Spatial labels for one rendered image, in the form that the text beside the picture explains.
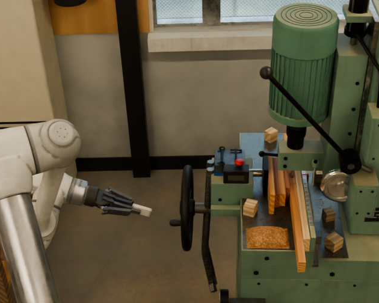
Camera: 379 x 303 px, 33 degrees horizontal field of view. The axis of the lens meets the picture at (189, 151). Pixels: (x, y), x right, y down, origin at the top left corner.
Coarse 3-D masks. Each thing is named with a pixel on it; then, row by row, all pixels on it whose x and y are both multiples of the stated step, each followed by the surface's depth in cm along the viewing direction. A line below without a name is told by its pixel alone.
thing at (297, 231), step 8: (296, 192) 197; (296, 200) 194; (296, 208) 191; (296, 216) 188; (296, 224) 185; (296, 232) 183; (296, 240) 180; (296, 248) 179; (296, 256) 179; (304, 256) 175; (304, 264) 173
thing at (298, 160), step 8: (280, 144) 195; (304, 144) 195; (312, 144) 195; (320, 144) 195; (280, 152) 192; (288, 152) 192; (296, 152) 192; (304, 152) 192; (312, 152) 192; (320, 152) 192; (280, 160) 194; (288, 160) 193; (296, 160) 193; (304, 160) 193; (320, 160) 193; (280, 168) 196; (288, 168) 195; (296, 168) 195; (304, 168) 195; (312, 168) 195; (320, 168) 195
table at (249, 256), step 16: (240, 144) 225; (256, 144) 225; (272, 144) 224; (256, 160) 217; (256, 192) 203; (224, 208) 202; (240, 208) 202; (288, 208) 197; (240, 224) 200; (256, 224) 191; (272, 224) 191; (288, 224) 191; (256, 256) 184; (272, 256) 184; (288, 256) 183
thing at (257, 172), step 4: (264, 156) 203; (264, 160) 202; (264, 164) 200; (264, 168) 198; (256, 172) 202; (260, 172) 202; (264, 172) 198; (268, 172) 198; (256, 176) 203; (260, 176) 203; (264, 176) 199; (264, 180) 200; (264, 184) 200; (264, 188) 202
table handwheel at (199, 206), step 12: (192, 168) 213; (192, 180) 220; (192, 192) 223; (180, 204) 199; (192, 204) 209; (204, 204) 210; (180, 216) 199; (192, 216) 211; (180, 228) 200; (192, 228) 221; (192, 240) 217
